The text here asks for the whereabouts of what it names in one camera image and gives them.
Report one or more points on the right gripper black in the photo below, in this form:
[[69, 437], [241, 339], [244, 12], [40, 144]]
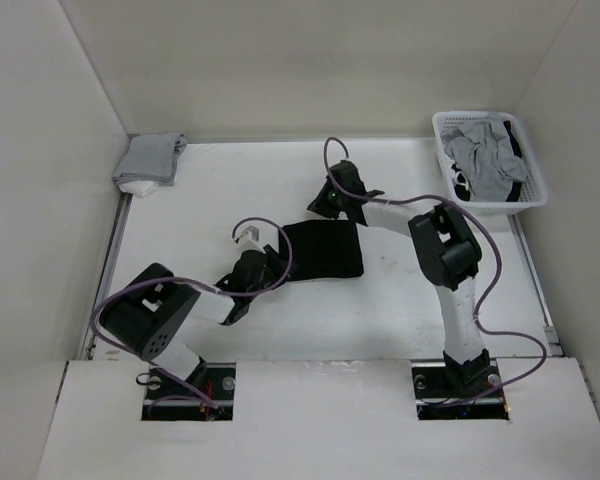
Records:
[[319, 205]]

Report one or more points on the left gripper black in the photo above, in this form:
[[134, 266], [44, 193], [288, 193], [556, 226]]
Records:
[[278, 264]]

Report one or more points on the black tank top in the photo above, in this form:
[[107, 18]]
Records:
[[324, 249]]

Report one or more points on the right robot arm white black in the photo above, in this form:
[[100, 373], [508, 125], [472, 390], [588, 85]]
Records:
[[448, 255]]

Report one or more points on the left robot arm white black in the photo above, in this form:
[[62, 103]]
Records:
[[146, 321]]

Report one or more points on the crumpled grey tank top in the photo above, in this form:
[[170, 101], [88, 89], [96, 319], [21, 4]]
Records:
[[485, 155]]

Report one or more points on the folded grey tank top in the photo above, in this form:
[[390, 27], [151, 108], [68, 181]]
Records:
[[151, 157]]

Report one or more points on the black white garment in basket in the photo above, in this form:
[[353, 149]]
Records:
[[462, 182]]

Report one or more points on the white plastic laundry basket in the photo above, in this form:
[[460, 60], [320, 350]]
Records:
[[487, 163]]

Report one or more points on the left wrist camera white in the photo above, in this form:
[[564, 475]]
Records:
[[249, 239]]

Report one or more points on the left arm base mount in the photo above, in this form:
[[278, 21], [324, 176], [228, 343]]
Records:
[[167, 400]]

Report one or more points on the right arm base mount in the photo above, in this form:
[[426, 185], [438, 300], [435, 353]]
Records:
[[438, 399]]

